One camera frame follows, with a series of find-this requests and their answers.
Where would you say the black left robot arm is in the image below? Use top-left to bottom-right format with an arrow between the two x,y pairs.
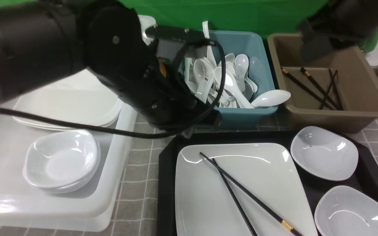
0,0 -> 221,131

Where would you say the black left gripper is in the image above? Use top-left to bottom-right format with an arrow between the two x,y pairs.
95,56 -> 222,130

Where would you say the grey checked tablecloth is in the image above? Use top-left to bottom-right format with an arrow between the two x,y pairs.
0,119 -> 378,236

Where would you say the black chopstick in brown bin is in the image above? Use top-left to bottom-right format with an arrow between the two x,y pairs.
281,68 -> 336,110

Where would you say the white bowl stack in tub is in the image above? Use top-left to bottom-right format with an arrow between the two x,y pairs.
22,130 -> 101,194

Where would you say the white bowl tray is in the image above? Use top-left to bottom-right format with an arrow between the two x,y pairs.
290,127 -> 359,181
314,186 -> 378,236

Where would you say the black chopstick gold band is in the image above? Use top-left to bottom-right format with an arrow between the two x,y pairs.
199,152 -> 302,236

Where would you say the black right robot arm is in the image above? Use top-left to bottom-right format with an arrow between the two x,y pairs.
296,0 -> 378,63

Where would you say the pile of white spoons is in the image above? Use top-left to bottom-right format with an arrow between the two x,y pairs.
184,52 -> 259,108

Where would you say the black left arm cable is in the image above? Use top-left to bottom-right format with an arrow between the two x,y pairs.
0,38 -> 227,140

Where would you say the teal plastic bin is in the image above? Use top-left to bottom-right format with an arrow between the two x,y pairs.
176,30 -> 279,130

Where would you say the large white plastic tub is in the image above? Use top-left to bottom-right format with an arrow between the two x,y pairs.
0,103 -> 137,232

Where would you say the white square plate stack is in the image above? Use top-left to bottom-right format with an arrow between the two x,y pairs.
13,69 -> 123,127

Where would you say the black serving tray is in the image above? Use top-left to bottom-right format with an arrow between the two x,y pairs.
157,130 -> 378,236

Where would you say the green backdrop cloth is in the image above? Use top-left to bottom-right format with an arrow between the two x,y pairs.
117,0 -> 378,63

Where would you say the large white rice plate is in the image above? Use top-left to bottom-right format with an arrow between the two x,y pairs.
175,143 -> 318,236

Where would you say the white spoon on bin rim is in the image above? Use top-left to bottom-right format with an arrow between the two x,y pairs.
251,89 -> 291,108

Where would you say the brown plastic bin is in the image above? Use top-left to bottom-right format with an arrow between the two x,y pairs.
267,33 -> 378,133

